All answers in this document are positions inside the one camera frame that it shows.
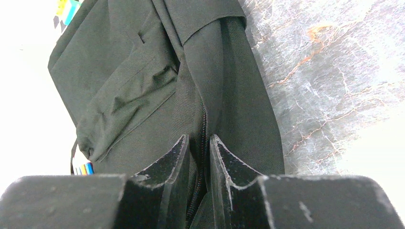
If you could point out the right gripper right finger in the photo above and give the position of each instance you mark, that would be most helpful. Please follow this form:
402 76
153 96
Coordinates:
243 198

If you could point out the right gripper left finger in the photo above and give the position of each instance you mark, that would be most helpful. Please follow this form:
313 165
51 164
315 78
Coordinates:
154 198

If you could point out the black student backpack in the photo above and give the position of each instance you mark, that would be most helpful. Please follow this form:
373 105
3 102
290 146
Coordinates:
136 75

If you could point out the pink lid marker case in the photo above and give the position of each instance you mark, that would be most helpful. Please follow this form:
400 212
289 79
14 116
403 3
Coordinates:
84 169

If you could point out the black white chessboard mat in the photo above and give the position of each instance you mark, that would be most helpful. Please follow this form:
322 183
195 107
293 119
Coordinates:
66 10

